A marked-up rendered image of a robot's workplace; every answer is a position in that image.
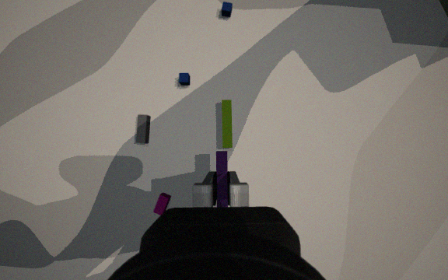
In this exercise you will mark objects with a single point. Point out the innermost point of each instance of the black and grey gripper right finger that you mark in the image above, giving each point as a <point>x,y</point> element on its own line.
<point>238,195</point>

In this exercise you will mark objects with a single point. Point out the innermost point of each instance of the small dark blue cube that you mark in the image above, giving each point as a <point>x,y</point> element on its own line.
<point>226,9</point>
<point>184,79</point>

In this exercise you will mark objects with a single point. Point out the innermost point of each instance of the dark grey rectangular block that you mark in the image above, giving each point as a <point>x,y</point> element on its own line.
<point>143,126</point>

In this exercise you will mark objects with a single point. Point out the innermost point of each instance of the small magenta block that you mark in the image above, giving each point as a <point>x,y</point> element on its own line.
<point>162,203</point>

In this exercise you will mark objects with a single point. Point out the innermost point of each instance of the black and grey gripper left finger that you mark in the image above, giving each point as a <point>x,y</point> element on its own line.
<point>205,193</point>

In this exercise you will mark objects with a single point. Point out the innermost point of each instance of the purple rectangular bar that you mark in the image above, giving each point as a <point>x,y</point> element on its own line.
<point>221,170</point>

